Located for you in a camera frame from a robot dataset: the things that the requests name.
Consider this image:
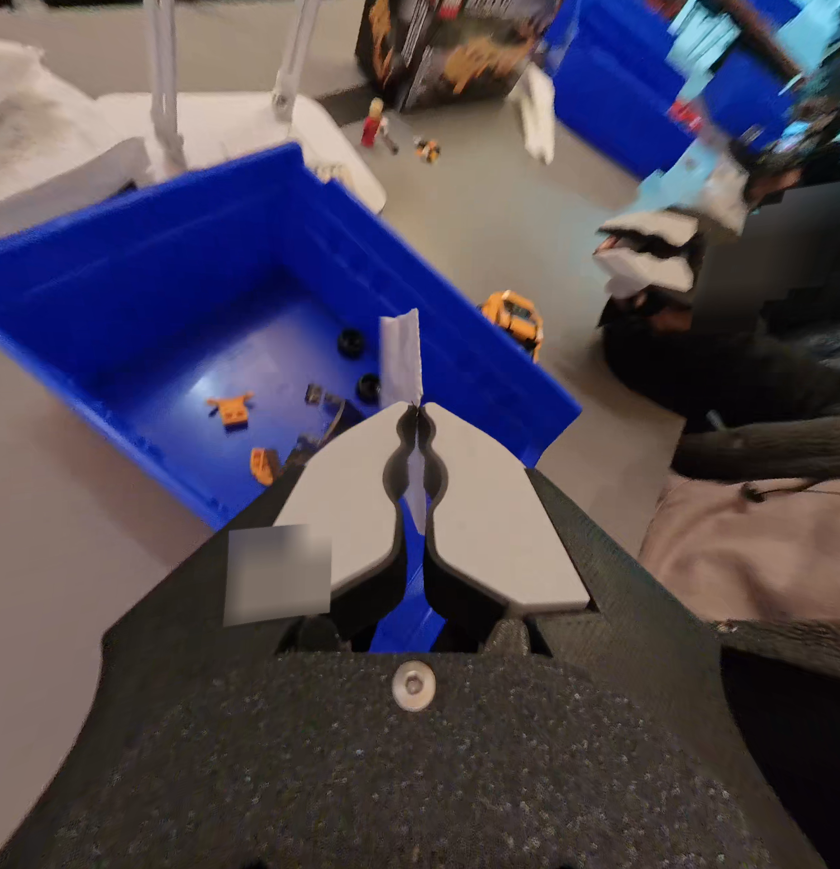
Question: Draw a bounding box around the black earphone with cable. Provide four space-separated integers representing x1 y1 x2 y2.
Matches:
741 478 840 503

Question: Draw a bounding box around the black lego set box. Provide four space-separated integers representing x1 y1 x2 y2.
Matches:
354 0 566 114

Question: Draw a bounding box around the white printed paper bag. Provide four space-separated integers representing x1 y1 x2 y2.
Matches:
378 309 430 537

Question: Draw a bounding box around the white stand rod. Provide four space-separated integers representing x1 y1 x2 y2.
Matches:
269 0 324 126
140 0 186 173

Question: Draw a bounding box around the pink shirt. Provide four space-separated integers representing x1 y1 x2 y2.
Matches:
639 470 840 636

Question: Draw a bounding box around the grey fleece jacket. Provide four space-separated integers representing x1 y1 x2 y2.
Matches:
716 614 840 687

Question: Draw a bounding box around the person's right hand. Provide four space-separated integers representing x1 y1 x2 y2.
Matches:
604 292 696 338

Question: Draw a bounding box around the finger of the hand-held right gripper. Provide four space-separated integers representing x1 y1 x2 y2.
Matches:
595 207 703 255
591 245 702 301

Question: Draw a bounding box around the pile of empty paper bags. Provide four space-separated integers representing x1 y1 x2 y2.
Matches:
514 64 558 165

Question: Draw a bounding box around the large blue storage bin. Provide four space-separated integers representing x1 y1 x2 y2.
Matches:
0 142 584 655

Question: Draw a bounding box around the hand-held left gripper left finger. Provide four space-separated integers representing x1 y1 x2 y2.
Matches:
275 404 421 598

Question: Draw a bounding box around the orange lego car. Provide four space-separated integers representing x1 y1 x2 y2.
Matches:
480 288 547 362

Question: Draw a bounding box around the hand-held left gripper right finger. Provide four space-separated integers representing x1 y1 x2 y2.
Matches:
423 405 592 615

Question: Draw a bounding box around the red lego minifigure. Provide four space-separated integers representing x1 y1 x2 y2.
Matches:
362 97 399 154

